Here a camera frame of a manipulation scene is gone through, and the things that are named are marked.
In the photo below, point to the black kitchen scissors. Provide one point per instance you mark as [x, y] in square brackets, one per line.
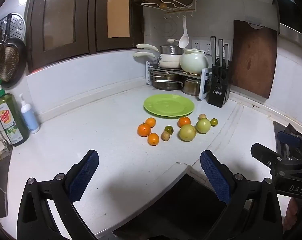
[221, 76]

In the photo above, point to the brass mesh strainer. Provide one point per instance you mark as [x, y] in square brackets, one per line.
[7, 62]

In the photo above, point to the white ceramic pot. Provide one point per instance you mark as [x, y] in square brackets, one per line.
[193, 61]

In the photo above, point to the black frying pan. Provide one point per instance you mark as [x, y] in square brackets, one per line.
[20, 62]

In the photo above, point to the large yellow-green guava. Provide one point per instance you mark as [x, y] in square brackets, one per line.
[203, 125]
[187, 133]

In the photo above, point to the black knife block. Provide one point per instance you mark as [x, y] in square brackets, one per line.
[219, 93]

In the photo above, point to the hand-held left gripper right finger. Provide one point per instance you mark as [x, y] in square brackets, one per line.
[214, 177]

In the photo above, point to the perforated metal steamer plate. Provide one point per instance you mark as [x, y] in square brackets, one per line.
[17, 26]

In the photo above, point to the wooden bead trivet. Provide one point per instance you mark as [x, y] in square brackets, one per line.
[194, 74]

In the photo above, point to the narrow steel pot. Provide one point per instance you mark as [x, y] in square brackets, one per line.
[191, 87]

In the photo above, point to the white ladle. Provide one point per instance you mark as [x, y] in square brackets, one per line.
[183, 41]

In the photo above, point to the dark wooden window frame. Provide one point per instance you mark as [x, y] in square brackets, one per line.
[83, 17]

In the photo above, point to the small brown round fruit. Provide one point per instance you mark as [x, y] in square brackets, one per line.
[202, 116]
[165, 136]

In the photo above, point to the brown wooden cutting board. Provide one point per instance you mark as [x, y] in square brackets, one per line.
[253, 60]

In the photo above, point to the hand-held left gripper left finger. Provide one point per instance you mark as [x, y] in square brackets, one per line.
[84, 172]

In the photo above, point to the green dish soap bottle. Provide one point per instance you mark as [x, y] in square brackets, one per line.
[12, 125]

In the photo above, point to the grey pot rack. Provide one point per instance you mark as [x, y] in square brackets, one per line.
[204, 85]

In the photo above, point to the green plate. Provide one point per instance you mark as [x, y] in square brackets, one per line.
[168, 106]

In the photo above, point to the small orange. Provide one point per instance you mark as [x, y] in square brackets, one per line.
[151, 122]
[153, 139]
[184, 121]

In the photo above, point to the white saucepan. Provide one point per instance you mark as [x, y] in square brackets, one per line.
[169, 57]
[168, 64]

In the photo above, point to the wide steel pot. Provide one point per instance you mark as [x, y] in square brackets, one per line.
[166, 81]

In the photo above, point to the white pump bottle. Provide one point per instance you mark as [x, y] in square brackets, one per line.
[29, 120]

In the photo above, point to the metal faucet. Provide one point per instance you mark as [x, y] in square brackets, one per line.
[6, 143]

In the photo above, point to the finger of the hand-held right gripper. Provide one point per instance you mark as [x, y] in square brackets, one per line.
[266, 155]
[288, 138]

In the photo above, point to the large orange with stem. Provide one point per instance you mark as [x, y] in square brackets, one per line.
[144, 130]

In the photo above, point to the steel pot with lid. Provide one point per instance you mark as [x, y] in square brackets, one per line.
[169, 49]

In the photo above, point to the small green tangerine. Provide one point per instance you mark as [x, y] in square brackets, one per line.
[214, 121]
[169, 129]

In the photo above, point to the person's right hand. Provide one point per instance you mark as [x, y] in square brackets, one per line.
[291, 215]

